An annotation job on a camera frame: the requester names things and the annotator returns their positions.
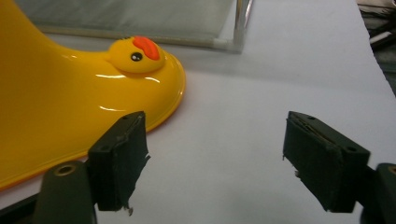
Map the chrome metal bar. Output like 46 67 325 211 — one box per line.
233 0 255 53

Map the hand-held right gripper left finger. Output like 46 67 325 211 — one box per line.
87 110 151 217

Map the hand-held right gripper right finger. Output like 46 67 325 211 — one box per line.
282 110 372 214

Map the yellow duck-shaped plastic basin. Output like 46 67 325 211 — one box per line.
0 0 187 191

